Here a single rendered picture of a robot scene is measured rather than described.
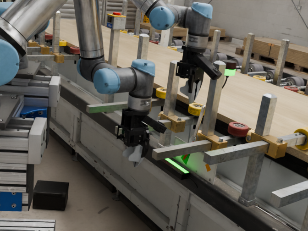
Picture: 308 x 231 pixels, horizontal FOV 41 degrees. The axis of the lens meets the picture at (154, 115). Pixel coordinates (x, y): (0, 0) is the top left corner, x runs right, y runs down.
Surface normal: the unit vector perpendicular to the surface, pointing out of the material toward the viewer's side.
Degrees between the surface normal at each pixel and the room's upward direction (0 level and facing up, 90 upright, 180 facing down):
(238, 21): 90
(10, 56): 96
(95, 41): 91
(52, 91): 90
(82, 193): 0
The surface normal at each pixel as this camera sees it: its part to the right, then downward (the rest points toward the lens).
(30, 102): 0.13, 0.34
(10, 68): 0.52, 0.43
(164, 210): -0.81, 0.10
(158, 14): -0.29, 0.29
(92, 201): 0.12, -0.94
